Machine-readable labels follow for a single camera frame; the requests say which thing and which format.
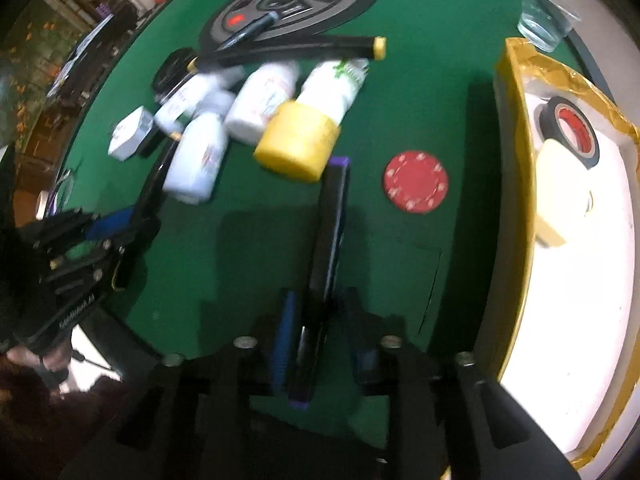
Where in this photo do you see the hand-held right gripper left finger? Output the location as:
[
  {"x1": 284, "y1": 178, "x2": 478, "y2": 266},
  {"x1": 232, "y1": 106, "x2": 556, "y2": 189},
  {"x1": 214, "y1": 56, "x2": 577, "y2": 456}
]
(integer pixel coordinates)
[{"x1": 65, "y1": 287, "x2": 306, "y2": 480}]

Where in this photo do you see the black pen with yellow end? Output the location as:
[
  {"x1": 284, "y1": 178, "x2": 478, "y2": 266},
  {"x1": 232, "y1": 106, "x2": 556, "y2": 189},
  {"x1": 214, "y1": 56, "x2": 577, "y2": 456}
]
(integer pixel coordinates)
[{"x1": 187, "y1": 36, "x2": 387, "y2": 72}]

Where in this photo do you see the white pill bottle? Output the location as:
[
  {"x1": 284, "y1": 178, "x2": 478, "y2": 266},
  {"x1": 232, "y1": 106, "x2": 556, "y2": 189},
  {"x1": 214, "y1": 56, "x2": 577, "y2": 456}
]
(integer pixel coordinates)
[
  {"x1": 162, "y1": 90, "x2": 237, "y2": 205},
  {"x1": 154, "y1": 71, "x2": 246, "y2": 135},
  {"x1": 224, "y1": 61, "x2": 301, "y2": 146}
]

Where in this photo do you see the red poker chip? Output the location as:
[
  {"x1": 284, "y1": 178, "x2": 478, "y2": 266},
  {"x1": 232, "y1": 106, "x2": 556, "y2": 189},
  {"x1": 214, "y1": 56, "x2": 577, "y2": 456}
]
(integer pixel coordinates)
[{"x1": 383, "y1": 150, "x2": 449, "y2": 214}]

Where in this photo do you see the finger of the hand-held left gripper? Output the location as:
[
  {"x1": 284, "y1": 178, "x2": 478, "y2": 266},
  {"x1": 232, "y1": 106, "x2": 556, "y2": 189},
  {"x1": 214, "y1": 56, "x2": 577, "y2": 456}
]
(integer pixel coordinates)
[
  {"x1": 31, "y1": 209, "x2": 138, "y2": 250},
  {"x1": 47, "y1": 212, "x2": 162, "y2": 293}
]

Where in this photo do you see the white tray with yellow tape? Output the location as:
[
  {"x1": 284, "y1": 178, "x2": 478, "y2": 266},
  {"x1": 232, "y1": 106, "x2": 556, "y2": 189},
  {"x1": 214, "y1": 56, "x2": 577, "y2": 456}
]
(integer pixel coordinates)
[{"x1": 475, "y1": 37, "x2": 640, "y2": 471}]

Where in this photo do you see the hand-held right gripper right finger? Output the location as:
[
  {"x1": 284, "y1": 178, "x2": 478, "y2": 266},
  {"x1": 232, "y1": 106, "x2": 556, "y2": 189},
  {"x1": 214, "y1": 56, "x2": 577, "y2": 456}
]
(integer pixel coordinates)
[{"x1": 344, "y1": 287, "x2": 581, "y2": 480}]

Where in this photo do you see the black round lid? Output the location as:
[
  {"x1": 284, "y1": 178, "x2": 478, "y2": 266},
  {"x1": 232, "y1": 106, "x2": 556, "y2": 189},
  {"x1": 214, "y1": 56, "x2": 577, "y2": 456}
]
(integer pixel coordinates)
[{"x1": 151, "y1": 47, "x2": 201, "y2": 103}]

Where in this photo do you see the person's left forearm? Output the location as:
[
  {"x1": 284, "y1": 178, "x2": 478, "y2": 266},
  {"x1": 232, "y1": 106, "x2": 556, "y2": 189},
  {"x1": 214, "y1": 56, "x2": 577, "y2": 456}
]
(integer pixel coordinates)
[{"x1": 0, "y1": 360, "x2": 131, "y2": 480}]

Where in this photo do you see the black pen with purple caps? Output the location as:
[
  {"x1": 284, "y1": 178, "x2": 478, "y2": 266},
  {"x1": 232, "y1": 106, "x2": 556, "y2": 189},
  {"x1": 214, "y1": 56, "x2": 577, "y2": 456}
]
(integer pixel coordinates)
[{"x1": 287, "y1": 156, "x2": 352, "y2": 408}]

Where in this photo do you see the pale yellow round lid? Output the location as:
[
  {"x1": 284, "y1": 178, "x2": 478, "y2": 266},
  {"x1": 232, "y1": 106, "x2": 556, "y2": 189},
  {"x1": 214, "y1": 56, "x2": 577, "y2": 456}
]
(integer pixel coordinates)
[{"x1": 534, "y1": 137, "x2": 593, "y2": 248}]

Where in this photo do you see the dark side table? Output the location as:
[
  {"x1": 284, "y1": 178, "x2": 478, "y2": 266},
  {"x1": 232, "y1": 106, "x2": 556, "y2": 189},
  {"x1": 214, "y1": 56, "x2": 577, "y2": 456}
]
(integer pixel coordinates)
[{"x1": 47, "y1": 10, "x2": 136, "y2": 106}]

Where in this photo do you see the person's left hand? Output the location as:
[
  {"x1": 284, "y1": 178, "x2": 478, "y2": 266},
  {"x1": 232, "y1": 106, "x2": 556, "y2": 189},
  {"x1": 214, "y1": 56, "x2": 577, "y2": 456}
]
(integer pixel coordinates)
[{"x1": 9, "y1": 342, "x2": 73, "y2": 378}]

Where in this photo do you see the small white box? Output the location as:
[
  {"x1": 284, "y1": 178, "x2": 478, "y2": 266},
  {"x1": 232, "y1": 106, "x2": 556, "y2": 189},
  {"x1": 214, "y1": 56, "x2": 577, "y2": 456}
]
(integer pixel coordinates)
[{"x1": 107, "y1": 106, "x2": 155, "y2": 162}]

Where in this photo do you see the yellow cap white bottle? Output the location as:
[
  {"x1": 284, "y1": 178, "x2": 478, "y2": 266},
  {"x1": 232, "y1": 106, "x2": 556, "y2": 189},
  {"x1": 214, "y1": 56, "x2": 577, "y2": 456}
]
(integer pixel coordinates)
[{"x1": 252, "y1": 57, "x2": 371, "y2": 183}]

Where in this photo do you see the black tape roll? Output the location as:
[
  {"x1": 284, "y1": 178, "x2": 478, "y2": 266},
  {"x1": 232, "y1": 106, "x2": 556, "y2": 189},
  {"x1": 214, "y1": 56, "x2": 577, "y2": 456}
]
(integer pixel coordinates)
[{"x1": 537, "y1": 96, "x2": 601, "y2": 170}]

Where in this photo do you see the dark blue pen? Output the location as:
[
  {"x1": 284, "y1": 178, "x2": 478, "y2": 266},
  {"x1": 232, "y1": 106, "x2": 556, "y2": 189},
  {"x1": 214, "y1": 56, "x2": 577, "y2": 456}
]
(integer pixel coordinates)
[{"x1": 217, "y1": 10, "x2": 279, "y2": 52}]

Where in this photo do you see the clear plastic cup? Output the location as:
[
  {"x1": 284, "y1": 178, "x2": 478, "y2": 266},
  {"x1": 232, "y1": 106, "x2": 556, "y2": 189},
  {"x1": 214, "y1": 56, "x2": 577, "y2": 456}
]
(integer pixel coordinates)
[{"x1": 517, "y1": 0, "x2": 583, "y2": 53}]

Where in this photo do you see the thin black pen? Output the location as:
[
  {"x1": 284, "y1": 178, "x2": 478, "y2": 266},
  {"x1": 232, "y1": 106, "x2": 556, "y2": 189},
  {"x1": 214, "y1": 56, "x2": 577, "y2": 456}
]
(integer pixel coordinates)
[{"x1": 112, "y1": 132, "x2": 182, "y2": 291}]

